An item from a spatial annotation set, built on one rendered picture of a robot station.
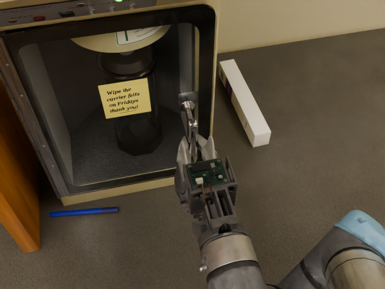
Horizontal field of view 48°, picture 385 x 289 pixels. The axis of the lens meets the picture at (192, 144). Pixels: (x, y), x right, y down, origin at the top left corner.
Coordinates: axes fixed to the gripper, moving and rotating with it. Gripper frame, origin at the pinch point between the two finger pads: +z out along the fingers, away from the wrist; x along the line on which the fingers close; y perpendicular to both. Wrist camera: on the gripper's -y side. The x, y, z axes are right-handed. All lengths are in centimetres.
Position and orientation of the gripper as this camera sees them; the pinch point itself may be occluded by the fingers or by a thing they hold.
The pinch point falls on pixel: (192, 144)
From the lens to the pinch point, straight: 74.9
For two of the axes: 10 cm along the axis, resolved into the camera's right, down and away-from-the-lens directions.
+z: -2.3, -7.7, 5.9
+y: 0.0, -6.1, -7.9
